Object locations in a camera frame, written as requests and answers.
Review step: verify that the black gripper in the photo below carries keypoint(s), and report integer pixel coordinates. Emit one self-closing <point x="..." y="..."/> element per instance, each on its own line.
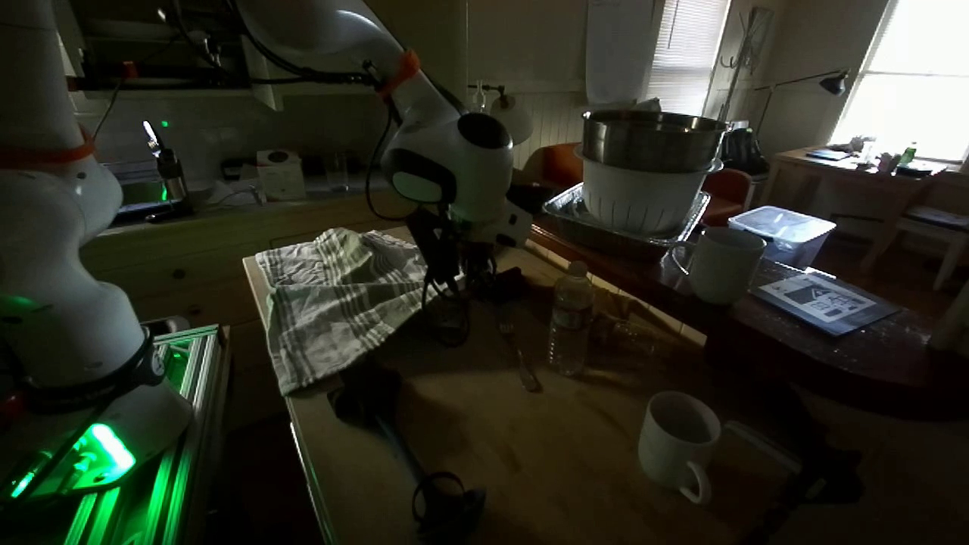
<point x="453" y="260"/>

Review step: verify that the striped tea towel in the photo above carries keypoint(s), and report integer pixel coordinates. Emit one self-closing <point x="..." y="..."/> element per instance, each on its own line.
<point x="335" y="300"/>

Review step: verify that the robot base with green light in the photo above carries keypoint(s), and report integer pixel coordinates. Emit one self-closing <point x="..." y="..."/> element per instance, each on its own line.
<point x="100" y="490"/>

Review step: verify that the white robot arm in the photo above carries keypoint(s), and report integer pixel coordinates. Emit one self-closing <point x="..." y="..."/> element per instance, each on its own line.
<point x="74" y="331"/>

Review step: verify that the clear plastic water bottle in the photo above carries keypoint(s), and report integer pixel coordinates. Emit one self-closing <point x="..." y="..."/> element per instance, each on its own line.
<point x="570" y="321"/>

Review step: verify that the metal tray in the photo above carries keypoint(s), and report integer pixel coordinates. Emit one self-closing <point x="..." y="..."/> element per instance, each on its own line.
<point x="577" y="216"/>

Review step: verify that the white colander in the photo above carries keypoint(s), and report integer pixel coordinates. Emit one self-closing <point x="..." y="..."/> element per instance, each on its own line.
<point x="640" y="191"/>

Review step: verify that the stainless steel bowl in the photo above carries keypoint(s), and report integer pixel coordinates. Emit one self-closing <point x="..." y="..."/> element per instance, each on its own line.
<point x="650" y="140"/>

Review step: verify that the black clamp tool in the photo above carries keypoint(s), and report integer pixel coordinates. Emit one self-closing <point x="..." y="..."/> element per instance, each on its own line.
<point x="443" y="507"/>

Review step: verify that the white mug on tray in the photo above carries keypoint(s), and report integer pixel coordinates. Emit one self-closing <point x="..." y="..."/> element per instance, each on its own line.
<point x="720" y="265"/>

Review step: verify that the white mug on table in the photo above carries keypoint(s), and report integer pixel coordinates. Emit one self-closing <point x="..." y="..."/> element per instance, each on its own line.
<point x="678" y="444"/>

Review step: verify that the clear plastic storage box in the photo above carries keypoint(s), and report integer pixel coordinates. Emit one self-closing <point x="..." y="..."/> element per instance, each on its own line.
<point x="791" y="237"/>

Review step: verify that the wooden desk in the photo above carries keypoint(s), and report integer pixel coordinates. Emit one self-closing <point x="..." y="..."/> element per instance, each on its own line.
<point x="838" y="187"/>

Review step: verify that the desk lamp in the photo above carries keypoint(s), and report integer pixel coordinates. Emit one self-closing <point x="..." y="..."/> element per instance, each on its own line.
<point x="802" y="109"/>

